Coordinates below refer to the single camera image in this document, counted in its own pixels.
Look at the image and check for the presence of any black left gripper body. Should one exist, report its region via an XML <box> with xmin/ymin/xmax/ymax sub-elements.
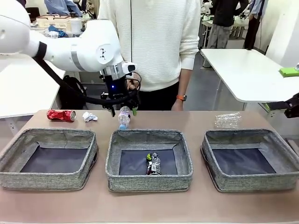
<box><xmin>104</xmin><ymin>75</ymin><xmax>131</xmax><ymax>105</ymax></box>

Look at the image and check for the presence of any clear bottle blue cap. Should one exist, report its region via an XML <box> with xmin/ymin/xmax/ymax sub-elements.
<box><xmin>117</xmin><ymin>105</ymin><xmax>131</xmax><ymax>130</ymax></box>

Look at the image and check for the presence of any white paper ball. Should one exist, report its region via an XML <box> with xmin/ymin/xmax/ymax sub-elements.
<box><xmin>82</xmin><ymin>111</ymin><xmax>98</xmax><ymax>123</ymax></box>

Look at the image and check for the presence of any crushed red soda can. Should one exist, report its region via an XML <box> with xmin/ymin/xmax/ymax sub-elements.
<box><xmin>46</xmin><ymin>109</ymin><xmax>77</xmax><ymax>123</ymax></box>

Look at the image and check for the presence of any crushed clear plastic container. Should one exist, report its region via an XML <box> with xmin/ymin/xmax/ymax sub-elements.
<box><xmin>214</xmin><ymin>111</ymin><xmax>242</xmax><ymax>129</ymax></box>

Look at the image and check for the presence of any crushed black drink can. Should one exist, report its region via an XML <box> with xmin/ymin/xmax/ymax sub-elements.
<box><xmin>146</xmin><ymin>152</ymin><xmax>162</xmax><ymax>175</ymax></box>

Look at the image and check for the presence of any person's left forearm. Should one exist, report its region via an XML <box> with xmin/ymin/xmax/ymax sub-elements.
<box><xmin>176</xmin><ymin>67</ymin><xmax>194</xmax><ymax>97</ymax></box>

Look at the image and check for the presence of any person's right hand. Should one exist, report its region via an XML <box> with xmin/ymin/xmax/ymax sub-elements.
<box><xmin>127</xmin><ymin>78</ymin><xmax>139</xmax><ymax>91</ymax></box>

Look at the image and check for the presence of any person's left hand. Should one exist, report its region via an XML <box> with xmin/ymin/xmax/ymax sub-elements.
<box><xmin>171</xmin><ymin>99</ymin><xmax>185</xmax><ymax>111</ymax></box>

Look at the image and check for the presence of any green flat object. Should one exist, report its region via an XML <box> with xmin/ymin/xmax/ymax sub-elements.
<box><xmin>279</xmin><ymin>67</ymin><xmax>299</xmax><ymax>77</ymax></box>

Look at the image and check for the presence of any black backpack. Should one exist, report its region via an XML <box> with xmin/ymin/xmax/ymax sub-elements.
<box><xmin>58</xmin><ymin>75</ymin><xmax>87</xmax><ymax>110</ymax></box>

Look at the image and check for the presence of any large white table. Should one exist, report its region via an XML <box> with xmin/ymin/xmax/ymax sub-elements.
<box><xmin>200</xmin><ymin>48</ymin><xmax>299</xmax><ymax>112</ymax></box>

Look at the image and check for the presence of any person in white sweater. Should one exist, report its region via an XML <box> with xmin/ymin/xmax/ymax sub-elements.
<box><xmin>97</xmin><ymin>0</ymin><xmax>201</xmax><ymax>112</ymax></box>

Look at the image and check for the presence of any white cylindrical cup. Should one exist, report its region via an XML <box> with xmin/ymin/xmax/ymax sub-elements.
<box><xmin>70</xmin><ymin>18</ymin><xmax>82</xmax><ymax>35</ymax></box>

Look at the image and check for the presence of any blue crumpled cloth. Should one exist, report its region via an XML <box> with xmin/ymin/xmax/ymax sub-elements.
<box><xmin>48</xmin><ymin>25</ymin><xmax>69</xmax><ymax>38</ymax></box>

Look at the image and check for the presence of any grey fabric basket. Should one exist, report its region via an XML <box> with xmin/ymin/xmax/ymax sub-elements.
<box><xmin>200</xmin><ymin>129</ymin><xmax>299</xmax><ymax>193</ymax></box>
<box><xmin>105</xmin><ymin>129</ymin><xmax>194</xmax><ymax>193</ymax></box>
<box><xmin>0</xmin><ymin>127</ymin><xmax>99</xmax><ymax>191</ymax></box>

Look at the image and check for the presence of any white side table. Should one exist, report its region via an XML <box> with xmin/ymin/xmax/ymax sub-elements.
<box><xmin>0</xmin><ymin>55</ymin><xmax>68</xmax><ymax>133</ymax></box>

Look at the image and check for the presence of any light wooden crate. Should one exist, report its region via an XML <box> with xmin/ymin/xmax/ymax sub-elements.
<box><xmin>36</xmin><ymin>15</ymin><xmax>72</xmax><ymax>30</ymax></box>

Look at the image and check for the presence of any bystander in blue shirt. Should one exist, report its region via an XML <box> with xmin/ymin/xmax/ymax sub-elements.
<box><xmin>44</xmin><ymin>0</ymin><xmax>82</xmax><ymax>18</ymax></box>

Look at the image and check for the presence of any bystander in grey trousers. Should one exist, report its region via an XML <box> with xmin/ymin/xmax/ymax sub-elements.
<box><xmin>206</xmin><ymin>0</ymin><xmax>249</xmax><ymax>49</ymax></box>

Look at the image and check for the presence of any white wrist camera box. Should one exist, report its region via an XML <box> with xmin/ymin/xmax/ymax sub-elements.
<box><xmin>121</xmin><ymin>62</ymin><xmax>138</xmax><ymax>75</ymax></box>

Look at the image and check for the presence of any thin black cord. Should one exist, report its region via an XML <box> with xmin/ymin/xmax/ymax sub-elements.
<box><xmin>130</xmin><ymin>0</ymin><xmax>133</xmax><ymax>63</ymax></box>

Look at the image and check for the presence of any black cable conduit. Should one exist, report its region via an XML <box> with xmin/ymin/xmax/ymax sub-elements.
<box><xmin>32</xmin><ymin>42</ymin><xmax>141</xmax><ymax>105</ymax></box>

